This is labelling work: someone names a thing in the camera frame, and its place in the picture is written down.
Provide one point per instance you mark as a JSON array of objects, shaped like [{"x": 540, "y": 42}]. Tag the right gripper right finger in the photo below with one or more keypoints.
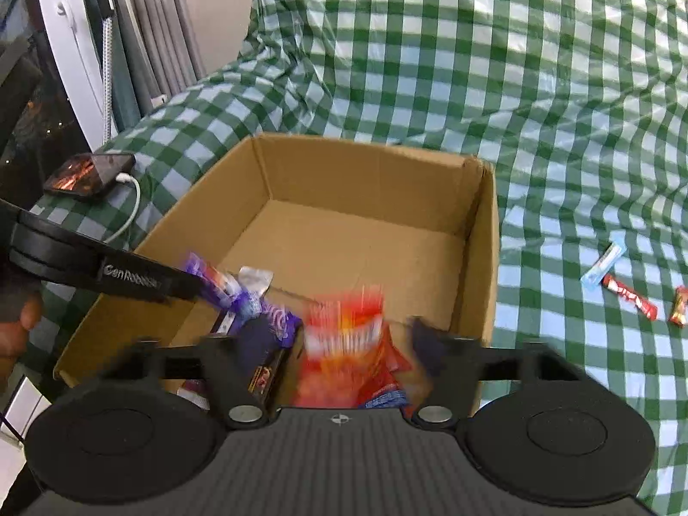
[{"x": 453, "y": 365}]

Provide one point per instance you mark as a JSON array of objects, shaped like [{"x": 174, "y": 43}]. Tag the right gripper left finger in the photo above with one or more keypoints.
[{"x": 231, "y": 404}]

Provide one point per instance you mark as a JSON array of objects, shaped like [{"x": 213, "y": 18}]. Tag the black chocolate bar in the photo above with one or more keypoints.
[{"x": 261, "y": 358}]

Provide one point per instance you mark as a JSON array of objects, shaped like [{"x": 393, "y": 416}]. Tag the purple candy bar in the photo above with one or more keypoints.
[{"x": 241, "y": 298}]

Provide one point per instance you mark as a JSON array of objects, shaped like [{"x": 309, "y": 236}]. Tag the orange red chip packet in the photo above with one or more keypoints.
[{"x": 349, "y": 360}]

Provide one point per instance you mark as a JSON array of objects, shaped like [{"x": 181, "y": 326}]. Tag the light blue stick packet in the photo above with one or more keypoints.
[{"x": 594, "y": 275}]

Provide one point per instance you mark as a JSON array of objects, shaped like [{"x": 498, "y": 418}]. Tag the red kitkat style bar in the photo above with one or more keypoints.
[{"x": 642, "y": 304}]

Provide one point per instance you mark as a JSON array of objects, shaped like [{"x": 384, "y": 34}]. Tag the small red gold candy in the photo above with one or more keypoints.
[{"x": 679, "y": 311}]

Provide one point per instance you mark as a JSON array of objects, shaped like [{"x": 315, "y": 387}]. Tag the purple tube snack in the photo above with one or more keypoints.
[{"x": 194, "y": 392}]

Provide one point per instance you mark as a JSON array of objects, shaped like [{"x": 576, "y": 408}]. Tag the person's left hand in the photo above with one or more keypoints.
[{"x": 14, "y": 335}]

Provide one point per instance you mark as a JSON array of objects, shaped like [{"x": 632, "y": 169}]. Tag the black smartphone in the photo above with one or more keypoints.
[{"x": 89, "y": 175}]

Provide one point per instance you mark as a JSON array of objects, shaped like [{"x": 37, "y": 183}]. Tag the open cardboard box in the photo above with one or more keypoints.
[{"x": 330, "y": 216}]

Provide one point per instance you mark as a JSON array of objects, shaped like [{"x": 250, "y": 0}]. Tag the grey curtain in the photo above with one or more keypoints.
[{"x": 154, "y": 55}]

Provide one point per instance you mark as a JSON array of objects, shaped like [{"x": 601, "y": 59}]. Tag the green checkered sofa cover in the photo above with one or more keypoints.
[{"x": 579, "y": 105}]

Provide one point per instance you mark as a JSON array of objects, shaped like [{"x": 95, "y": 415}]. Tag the white door frame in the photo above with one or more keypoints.
[{"x": 73, "y": 46}]

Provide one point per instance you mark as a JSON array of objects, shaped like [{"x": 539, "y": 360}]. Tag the garment steamer with hose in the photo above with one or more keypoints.
[{"x": 106, "y": 12}]

